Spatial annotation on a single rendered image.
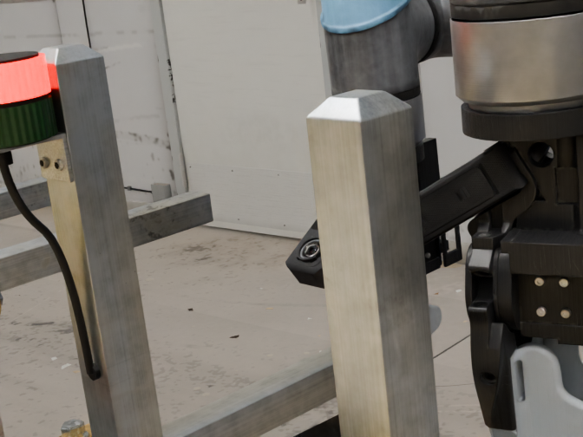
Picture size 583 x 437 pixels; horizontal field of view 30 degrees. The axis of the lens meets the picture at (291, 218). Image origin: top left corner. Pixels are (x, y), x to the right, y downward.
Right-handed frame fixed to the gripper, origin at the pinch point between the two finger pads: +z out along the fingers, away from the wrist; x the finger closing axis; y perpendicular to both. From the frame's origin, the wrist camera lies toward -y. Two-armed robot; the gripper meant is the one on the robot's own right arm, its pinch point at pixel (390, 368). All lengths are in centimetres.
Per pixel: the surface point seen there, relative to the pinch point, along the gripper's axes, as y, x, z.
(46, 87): -32.2, -6.4, -32.6
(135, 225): -8.9, 23.5, -13.2
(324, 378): -9.4, -1.5, -3.2
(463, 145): 217, 169, 45
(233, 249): 187, 266, 87
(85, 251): -31.3, -5.7, -22.0
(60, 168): -31.7, -5.2, -27.4
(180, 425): -22.9, 0.3, -4.4
